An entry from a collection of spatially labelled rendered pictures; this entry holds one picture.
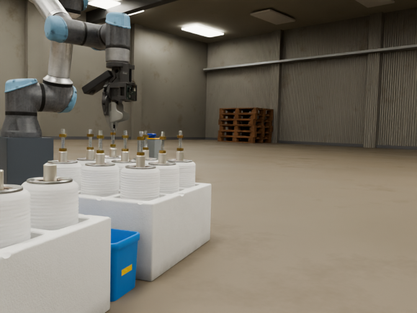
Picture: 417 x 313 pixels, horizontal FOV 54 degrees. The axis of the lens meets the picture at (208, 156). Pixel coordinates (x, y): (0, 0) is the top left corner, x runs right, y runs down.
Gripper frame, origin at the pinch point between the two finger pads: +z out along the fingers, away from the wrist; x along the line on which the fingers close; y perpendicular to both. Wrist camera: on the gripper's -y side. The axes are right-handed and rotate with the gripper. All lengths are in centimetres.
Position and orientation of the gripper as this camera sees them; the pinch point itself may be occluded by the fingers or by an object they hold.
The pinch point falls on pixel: (111, 127)
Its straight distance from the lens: 133.9
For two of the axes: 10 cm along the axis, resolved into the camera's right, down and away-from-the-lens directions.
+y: 9.4, 0.5, -3.4
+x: 3.4, -0.5, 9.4
